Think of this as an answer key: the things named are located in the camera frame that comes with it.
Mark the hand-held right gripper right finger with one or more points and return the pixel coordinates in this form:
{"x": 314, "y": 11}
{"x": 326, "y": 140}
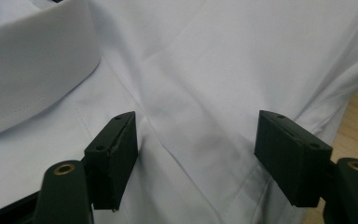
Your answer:
{"x": 292, "y": 158}

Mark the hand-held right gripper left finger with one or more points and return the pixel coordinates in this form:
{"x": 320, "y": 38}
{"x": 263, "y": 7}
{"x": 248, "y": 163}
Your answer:
{"x": 112, "y": 161}

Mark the white short-sleeved shirt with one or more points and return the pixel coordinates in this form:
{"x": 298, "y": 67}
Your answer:
{"x": 199, "y": 77}

